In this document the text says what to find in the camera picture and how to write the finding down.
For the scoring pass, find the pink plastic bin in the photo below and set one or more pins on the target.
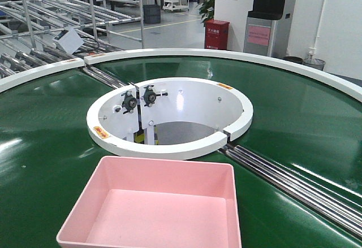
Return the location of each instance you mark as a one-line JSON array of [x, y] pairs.
[[137, 202]]

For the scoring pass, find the wire mesh waste basket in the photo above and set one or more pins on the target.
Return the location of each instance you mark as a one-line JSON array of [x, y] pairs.
[[314, 63]]

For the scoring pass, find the black bearing mount left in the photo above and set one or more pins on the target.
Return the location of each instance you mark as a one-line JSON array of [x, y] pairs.
[[129, 102]]

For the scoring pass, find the white outer conveyor rim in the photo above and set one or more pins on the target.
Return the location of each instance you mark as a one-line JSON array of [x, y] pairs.
[[34, 73]]

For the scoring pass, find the dark plastic crate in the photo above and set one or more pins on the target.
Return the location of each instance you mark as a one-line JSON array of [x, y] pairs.
[[152, 14]]

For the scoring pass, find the red fire extinguisher cabinet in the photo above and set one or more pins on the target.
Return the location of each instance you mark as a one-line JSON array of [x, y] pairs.
[[216, 34]]

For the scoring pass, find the metal roller rack shelving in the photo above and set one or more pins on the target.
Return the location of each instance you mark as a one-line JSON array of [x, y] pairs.
[[44, 20]]

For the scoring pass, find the black bearing mount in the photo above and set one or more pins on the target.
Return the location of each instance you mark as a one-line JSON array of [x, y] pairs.
[[150, 95], [129, 102]]

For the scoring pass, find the white control box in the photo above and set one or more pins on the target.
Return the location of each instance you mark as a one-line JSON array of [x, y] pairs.
[[68, 40]]

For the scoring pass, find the steel conveyor rollers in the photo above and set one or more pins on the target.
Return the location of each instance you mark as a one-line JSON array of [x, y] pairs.
[[316, 197], [103, 77]]

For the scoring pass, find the steel conveyor rollers left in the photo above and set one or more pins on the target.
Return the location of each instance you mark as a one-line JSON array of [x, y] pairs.
[[103, 77]]

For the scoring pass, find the black bearing mount right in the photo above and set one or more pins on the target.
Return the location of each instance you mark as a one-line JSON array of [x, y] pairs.
[[150, 95]]

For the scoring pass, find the grey black water dispenser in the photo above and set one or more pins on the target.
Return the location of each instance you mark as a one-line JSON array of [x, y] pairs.
[[262, 25]]

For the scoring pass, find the steel conveyor rollers right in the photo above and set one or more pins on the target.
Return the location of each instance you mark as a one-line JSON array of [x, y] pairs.
[[316, 197]]

